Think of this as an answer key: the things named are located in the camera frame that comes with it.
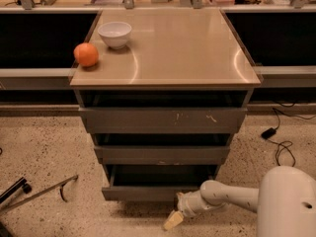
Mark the orange fruit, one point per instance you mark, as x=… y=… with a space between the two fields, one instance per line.
x=86 y=54

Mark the grey middle drawer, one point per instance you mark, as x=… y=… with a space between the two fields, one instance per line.
x=162 y=155

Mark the white ceramic bowl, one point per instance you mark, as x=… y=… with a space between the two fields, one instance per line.
x=115 y=34

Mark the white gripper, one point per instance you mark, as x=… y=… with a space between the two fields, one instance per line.
x=187 y=203

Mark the grey top drawer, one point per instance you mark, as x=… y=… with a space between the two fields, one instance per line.
x=162 y=120

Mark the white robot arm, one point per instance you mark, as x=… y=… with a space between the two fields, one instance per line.
x=285 y=203

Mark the grey drawer cabinet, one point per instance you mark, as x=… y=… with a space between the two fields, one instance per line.
x=176 y=58

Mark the grey drawer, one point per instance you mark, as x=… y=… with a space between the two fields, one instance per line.
x=162 y=155
x=162 y=120
x=154 y=182

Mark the black power adapter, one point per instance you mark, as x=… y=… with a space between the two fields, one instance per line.
x=268 y=133

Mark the grey bottom drawer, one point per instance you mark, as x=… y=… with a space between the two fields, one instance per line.
x=154 y=182

